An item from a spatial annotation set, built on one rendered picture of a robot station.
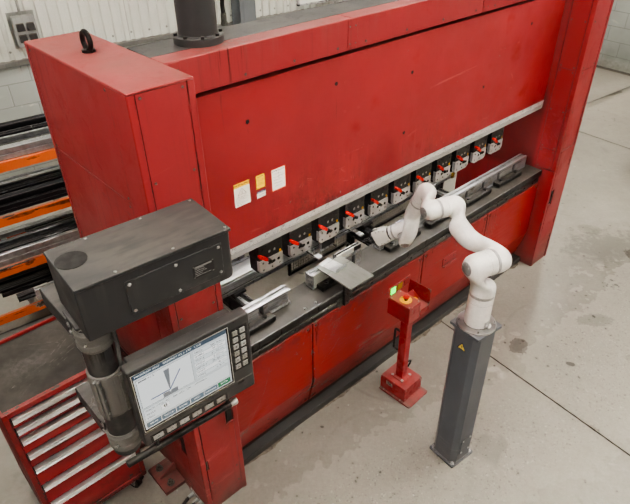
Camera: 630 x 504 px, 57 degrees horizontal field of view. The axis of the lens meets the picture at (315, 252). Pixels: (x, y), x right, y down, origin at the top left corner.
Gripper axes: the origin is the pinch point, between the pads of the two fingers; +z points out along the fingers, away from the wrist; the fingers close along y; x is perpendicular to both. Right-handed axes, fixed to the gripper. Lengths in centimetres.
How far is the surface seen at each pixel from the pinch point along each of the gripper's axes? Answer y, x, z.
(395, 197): 12.0, -19.0, -20.8
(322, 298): -4.9, 42.4, 19.8
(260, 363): -8, 84, 46
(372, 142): 54, 0, -32
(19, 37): 228, -165, 295
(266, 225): 55, 63, 10
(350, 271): -0.3, 30.1, 2.7
